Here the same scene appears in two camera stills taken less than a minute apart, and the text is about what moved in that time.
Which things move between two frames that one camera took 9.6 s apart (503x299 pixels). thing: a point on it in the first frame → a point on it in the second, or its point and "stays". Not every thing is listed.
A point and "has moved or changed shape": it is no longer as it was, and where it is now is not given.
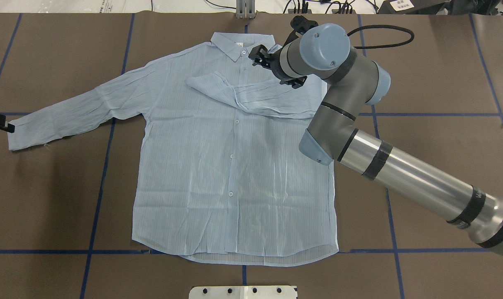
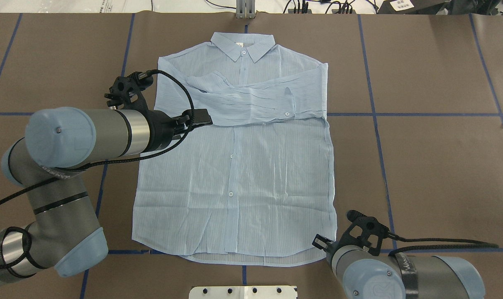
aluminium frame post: (245, 9) stays
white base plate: (243, 292) stays
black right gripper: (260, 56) → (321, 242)
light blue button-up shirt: (223, 176) has moved or changed shape
